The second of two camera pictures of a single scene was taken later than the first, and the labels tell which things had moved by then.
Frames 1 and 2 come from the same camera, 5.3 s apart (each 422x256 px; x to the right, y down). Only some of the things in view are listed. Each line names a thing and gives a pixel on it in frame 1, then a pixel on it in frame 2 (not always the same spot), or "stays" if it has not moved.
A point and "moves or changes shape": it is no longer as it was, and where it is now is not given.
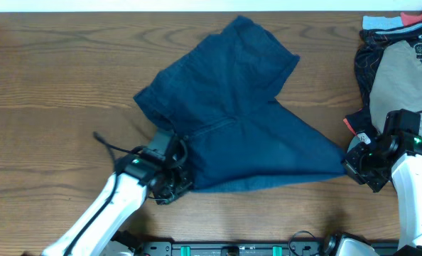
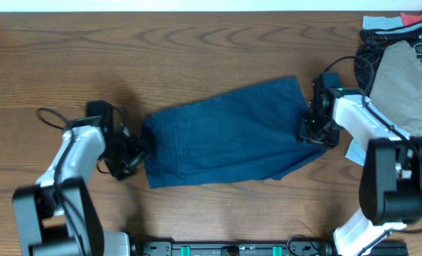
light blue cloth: x=382 y=23 stays
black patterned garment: x=418 y=35 stays
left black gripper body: x=175 y=183 → x=128 y=149
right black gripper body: x=366 y=167 → x=320 y=130
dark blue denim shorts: x=219 y=104 moves or changes shape
